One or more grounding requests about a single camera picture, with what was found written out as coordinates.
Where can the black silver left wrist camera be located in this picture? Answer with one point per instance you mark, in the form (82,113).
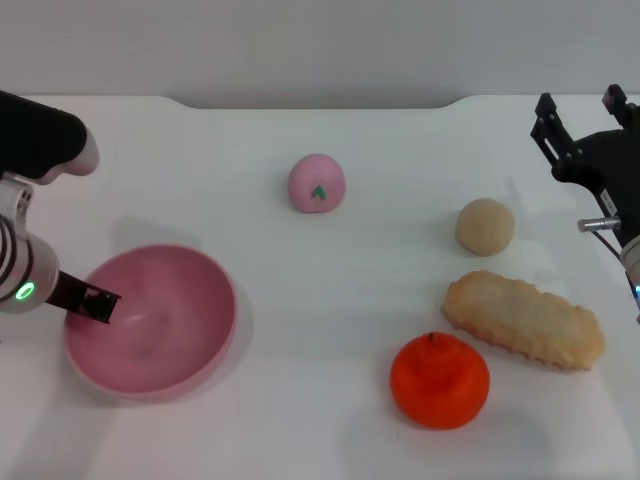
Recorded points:
(40,135)

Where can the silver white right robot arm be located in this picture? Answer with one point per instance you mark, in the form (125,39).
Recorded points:
(633,265)

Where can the pink plastic bowl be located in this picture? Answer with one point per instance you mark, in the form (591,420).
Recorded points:
(160,340)

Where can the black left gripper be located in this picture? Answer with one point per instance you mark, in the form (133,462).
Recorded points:
(62,292)

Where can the long golden bread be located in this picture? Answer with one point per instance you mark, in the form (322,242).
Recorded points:
(525,320)

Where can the orange toy fruit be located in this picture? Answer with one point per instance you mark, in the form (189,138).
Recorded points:
(440,385)

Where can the beige round bun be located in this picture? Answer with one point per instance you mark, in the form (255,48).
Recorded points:
(485,227)

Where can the pink toy peach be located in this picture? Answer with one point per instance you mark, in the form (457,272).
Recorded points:
(315,180)

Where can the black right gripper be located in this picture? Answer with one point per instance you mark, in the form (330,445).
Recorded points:
(612,165)

